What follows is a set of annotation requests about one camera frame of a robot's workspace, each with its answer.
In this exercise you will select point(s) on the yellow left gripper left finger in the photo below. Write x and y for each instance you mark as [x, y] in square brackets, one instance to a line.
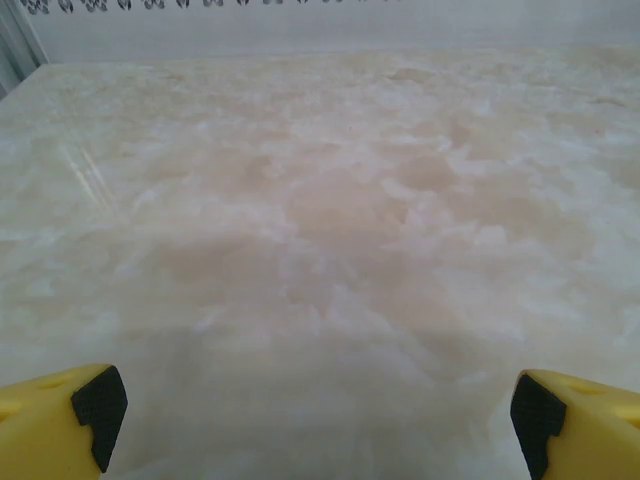
[40, 430]

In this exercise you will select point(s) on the aluminium frame post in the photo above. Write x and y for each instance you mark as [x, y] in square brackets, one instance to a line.
[15, 45]

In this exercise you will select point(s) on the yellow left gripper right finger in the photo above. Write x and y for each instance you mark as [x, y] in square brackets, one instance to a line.
[600, 435]

